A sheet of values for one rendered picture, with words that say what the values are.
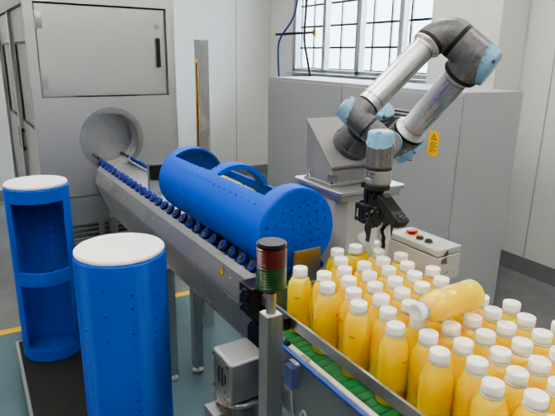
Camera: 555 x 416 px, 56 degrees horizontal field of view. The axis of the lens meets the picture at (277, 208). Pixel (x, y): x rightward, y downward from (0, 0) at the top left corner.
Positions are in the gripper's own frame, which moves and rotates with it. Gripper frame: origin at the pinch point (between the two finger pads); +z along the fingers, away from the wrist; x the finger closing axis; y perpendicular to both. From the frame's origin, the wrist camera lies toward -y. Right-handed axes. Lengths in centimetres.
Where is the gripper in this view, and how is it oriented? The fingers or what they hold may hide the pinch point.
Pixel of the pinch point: (377, 252)
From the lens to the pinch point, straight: 157.4
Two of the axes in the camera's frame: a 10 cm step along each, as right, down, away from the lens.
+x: -8.5, 1.4, -5.1
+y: -5.3, -2.4, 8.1
